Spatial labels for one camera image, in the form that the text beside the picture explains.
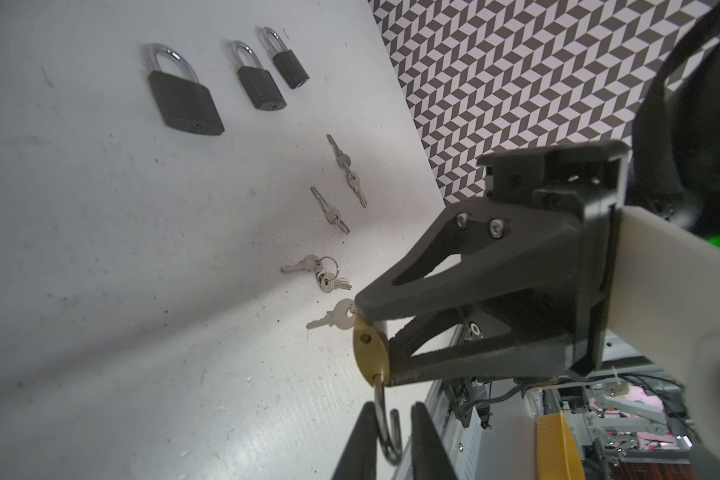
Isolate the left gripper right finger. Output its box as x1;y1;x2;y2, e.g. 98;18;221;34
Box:
411;402;457;480

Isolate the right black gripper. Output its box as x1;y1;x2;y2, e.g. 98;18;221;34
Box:
355;141;628;386

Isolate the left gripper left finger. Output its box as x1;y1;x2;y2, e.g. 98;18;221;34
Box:
332;402;377;480

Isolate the brass padlock with keys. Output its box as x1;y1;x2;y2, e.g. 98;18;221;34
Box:
306;298;403;466

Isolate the silver key set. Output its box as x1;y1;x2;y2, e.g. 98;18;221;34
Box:
310;186;350;235
281;254;352;293
326;134;367;208

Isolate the black padlock top with keys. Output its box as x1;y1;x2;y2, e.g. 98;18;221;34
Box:
262;27;310;89

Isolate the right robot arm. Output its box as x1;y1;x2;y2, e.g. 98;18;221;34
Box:
354;3;720;387

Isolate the yellow plastic tray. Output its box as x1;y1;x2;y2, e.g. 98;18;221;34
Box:
536;412;586;480

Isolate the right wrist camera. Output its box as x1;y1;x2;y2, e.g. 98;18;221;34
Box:
608;206;720;460

